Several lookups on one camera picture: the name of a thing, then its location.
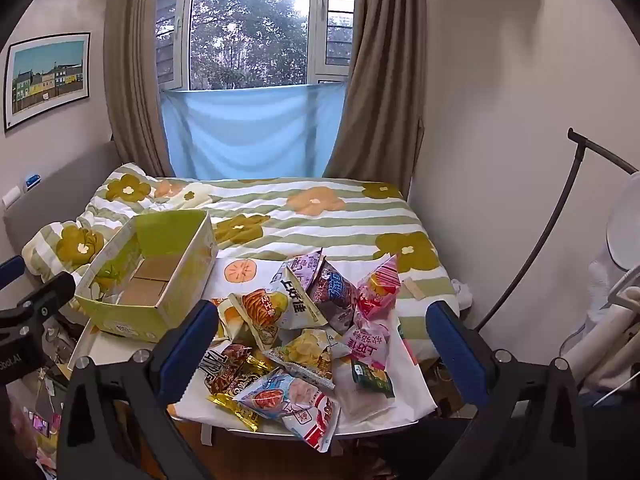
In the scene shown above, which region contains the brown curtain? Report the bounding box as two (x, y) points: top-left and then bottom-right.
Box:
(102, 0), (194, 179)
(322, 0), (429, 196)

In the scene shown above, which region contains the pink and yellow snack packet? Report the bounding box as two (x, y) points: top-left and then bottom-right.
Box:
(354, 255), (404, 332)

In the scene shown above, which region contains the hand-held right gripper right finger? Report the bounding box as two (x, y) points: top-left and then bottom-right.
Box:
(425, 300), (588, 480)

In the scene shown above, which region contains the pink and white snack packet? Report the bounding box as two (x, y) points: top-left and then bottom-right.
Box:
(342, 322), (392, 367)

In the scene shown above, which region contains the window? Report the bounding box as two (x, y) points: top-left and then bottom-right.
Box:
(155, 0), (359, 93)

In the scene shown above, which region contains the yellow-green and white chip packet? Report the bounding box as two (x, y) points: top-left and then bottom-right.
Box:
(270, 265), (328, 332)

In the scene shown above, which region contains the light blue cloth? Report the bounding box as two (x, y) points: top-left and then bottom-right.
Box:
(160, 80), (349, 182)

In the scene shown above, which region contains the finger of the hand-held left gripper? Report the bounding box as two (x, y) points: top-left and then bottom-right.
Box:
(0, 255), (26, 290)
(0, 272), (77, 323)

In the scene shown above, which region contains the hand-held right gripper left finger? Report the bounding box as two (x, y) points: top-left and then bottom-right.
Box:
(56, 299), (221, 480)

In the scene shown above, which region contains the yellow potato chip packet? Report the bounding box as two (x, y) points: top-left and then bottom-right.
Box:
(264, 327), (337, 392)

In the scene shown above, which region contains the black curved stand pole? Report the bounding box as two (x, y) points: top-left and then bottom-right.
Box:
(472, 128), (640, 334)

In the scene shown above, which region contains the grey headboard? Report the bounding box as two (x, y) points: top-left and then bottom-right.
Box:
(2, 140), (121, 271)

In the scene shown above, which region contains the purple chocolate snack packet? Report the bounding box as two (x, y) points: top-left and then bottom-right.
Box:
(299, 254), (359, 335)

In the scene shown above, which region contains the small green snack packet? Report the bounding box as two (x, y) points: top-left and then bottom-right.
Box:
(350, 357), (396, 399)

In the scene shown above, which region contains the white crumpled tissue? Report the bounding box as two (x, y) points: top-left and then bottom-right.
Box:
(452, 280), (474, 309)

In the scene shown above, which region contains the dark brown and gold packet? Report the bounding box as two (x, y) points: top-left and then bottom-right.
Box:
(200, 342), (273, 432)

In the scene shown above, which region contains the orange fries snack packet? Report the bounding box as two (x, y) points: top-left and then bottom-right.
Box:
(219, 289), (282, 352)

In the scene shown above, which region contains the pile of clutter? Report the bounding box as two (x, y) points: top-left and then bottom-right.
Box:
(7, 310), (88, 480)

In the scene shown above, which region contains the blue and red snack packet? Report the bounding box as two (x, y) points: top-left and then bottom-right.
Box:
(234, 369), (342, 454)

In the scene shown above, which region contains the yellow-green cardboard box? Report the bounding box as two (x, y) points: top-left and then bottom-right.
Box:
(75, 209), (219, 343)

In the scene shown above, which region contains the translucent white snack packet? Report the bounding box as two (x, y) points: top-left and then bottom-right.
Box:
(332, 360), (397, 422)

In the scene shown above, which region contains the framed picture of houses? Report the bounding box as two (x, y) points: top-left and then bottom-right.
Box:
(2, 32), (92, 134)

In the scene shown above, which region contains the white table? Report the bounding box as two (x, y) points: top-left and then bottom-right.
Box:
(67, 320), (436, 448)

